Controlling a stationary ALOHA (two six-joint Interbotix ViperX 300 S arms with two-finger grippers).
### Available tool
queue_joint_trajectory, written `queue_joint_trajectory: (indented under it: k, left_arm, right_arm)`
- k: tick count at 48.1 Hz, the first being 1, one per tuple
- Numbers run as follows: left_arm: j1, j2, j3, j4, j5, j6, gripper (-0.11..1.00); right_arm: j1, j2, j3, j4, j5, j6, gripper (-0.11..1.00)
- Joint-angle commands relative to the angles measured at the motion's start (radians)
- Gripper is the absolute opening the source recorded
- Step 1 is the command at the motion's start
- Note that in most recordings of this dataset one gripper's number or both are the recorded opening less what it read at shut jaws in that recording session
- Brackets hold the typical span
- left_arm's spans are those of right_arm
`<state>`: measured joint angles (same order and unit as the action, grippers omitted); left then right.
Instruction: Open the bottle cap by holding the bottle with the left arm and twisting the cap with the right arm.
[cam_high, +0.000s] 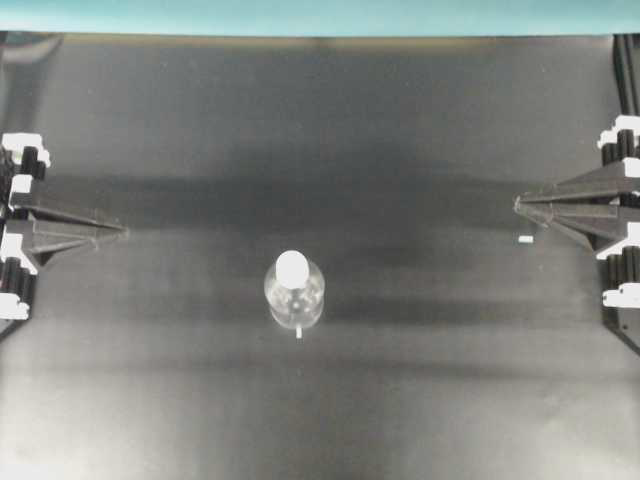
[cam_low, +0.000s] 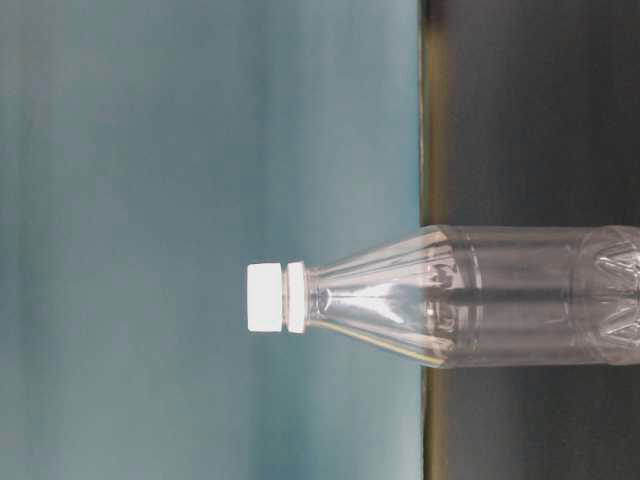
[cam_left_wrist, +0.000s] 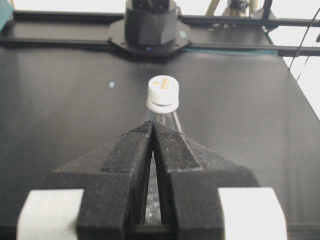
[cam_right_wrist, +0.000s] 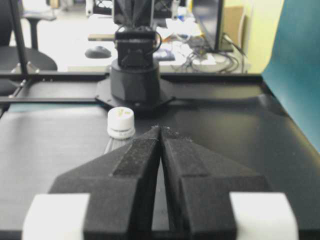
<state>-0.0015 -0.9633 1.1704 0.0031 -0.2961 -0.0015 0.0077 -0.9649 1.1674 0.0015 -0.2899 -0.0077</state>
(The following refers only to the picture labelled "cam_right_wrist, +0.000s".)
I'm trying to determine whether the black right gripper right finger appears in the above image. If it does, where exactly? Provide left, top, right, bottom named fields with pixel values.
left=160, top=127, right=298, bottom=240

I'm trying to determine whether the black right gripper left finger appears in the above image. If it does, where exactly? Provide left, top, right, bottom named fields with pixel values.
left=22, top=127, right=160, bottom=240

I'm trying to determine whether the white bottle cap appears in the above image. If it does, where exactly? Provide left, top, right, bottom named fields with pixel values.
left=107, top=106, right=136, bottom=140

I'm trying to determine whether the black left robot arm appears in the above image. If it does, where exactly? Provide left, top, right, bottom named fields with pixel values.
left=95, top=0, right=175, bottom=112

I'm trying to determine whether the black computer mouse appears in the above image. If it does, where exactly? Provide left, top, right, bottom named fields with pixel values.
left=84, top=46, right=112, bottom=59

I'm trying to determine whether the black office chair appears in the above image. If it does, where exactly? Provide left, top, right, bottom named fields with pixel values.
left=0, top=0, right=58, bottom=97

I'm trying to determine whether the black computer monitor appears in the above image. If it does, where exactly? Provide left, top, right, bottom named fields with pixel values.
left=192, top=0, right=233, bottom=53

